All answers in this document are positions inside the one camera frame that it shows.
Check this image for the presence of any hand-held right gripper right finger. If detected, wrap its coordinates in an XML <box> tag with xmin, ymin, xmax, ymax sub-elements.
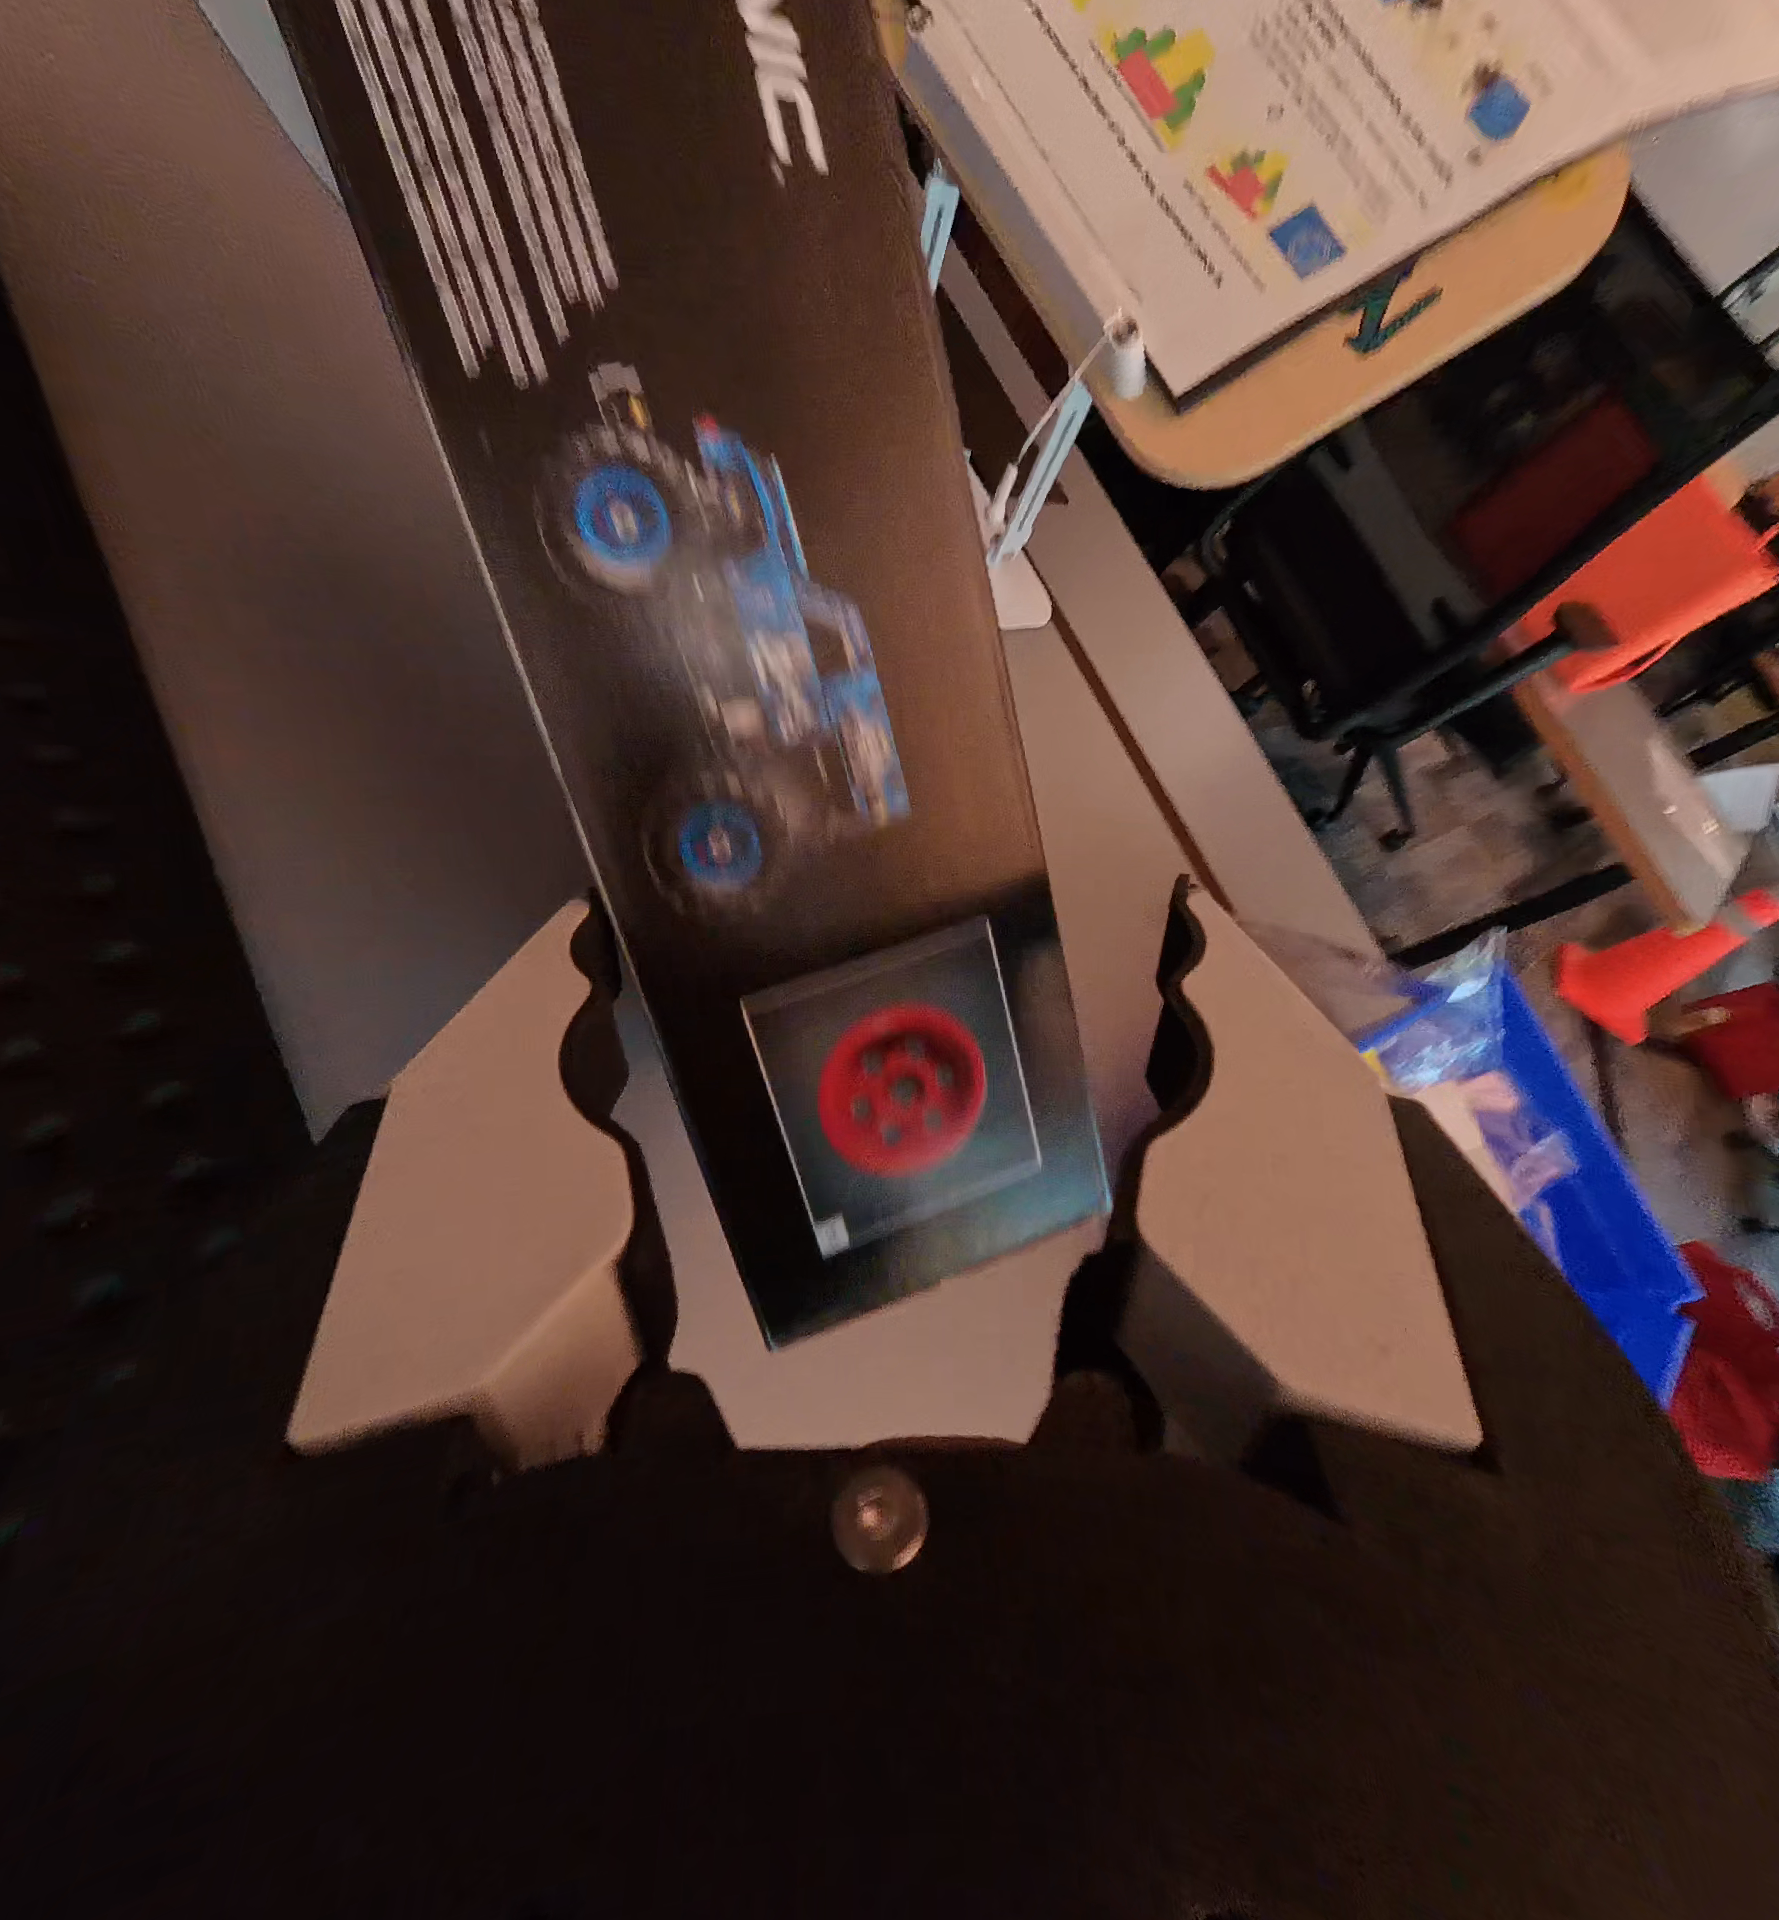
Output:
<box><xmin>1056</xmin><ymin>878</ymin><xmax>1488</xmax><ymax>1468</ymax></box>

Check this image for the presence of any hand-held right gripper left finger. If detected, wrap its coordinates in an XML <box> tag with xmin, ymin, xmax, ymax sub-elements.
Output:
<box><xmin>287</xmin><ymin>892</ymin><xmax>684</xmax><ymax>1468</ymax></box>

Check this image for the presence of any blue storage bin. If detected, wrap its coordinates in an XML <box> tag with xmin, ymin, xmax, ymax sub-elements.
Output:
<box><xmin>1354</xmin><ymin>959</ymin><xmax>1703</xmax><ymax>1412</ymax></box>

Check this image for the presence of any dark toy box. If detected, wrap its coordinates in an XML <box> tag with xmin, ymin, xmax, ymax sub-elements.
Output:
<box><xmin>266</xmin><ymin>0</ymin><xmax>1118</xmax><ymax>1354</ymax></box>

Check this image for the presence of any grey desk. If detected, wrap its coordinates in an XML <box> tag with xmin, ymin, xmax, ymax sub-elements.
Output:
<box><xmin>0</xmin><ymin>0</ymin><xmax>1385</xmax><ymax>1441</ymax></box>

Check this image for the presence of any shiny clear plastic bag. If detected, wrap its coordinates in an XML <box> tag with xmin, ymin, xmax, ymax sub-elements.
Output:
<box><xmin>1279</xmin><ymin>921</ymin><xmax>1569</xmax><ymax>1204</ymax></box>

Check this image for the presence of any orange traffic cone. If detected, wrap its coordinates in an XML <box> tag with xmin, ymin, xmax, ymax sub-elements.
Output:
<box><xmin>1556</xmin><ymin>858</ymin><xmax>1779</xmax><ymax>1047</ymax></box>

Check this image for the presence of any red cloth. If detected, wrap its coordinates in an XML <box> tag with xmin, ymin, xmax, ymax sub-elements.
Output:
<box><xmin>1668</xmin><ymin>1242</ymin><xmax>1779</xmax><ymax>1483</ymax></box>

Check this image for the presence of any brown workbench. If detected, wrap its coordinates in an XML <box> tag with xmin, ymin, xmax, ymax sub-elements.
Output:
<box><xmin>1520</xmin><ymin>660</ymin><xmax>1779</xmax><ymax>925</ymax></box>

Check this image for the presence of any black mesh office chair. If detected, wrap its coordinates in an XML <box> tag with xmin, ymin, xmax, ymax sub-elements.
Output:
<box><xmin>1203</xmin><ymin>375</ymin><xmax>1601</xmax><ymax>860</ymax></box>

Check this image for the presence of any white book stand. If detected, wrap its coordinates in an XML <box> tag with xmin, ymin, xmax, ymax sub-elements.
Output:
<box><xmin>903</xmin><ymin>136</ymin><xmax>1635</xmax><ymax>632</ymax></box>

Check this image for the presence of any instruction booklet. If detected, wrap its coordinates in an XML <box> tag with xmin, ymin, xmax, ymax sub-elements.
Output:
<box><xmin>903</xmin><ymin>0</ymin><xmax>1779</xmax><ymax>400</ymax></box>

